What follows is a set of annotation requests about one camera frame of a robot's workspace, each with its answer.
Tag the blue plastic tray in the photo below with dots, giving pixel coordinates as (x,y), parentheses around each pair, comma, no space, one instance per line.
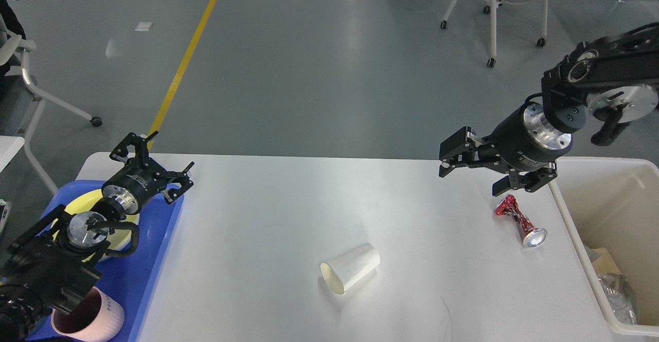
(130,281)

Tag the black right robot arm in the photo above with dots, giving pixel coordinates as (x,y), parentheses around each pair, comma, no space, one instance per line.
(613,79)

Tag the yellow plastic plate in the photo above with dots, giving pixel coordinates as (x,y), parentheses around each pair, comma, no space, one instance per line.
(82,200)

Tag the crushed red soda can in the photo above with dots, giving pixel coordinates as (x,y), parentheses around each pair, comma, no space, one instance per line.
(530,235)

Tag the beige plastic bin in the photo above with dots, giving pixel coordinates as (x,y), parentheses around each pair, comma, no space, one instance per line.
(612,203)

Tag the brown cardboard in bin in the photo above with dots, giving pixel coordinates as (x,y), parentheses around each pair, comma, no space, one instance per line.
(602,262)

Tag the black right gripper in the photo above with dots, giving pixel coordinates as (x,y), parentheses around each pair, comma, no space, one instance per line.
(525,140)

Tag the small white side table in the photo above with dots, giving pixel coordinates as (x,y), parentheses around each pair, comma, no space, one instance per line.
(10,146)

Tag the aluminium foil front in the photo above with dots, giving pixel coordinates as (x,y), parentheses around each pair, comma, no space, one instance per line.
(621,297)

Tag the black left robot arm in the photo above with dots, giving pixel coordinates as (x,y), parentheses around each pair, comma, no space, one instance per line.
(53,264)

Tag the white office chair left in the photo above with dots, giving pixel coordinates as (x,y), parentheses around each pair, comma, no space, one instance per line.
(16,51)

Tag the white paper cup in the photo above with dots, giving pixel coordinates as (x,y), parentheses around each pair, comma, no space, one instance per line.
(343,271)

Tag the pink ceramic mug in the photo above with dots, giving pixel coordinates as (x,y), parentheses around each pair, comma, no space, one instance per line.
(97,318)

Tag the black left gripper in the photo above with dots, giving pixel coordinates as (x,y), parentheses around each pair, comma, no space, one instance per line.
(142,177)

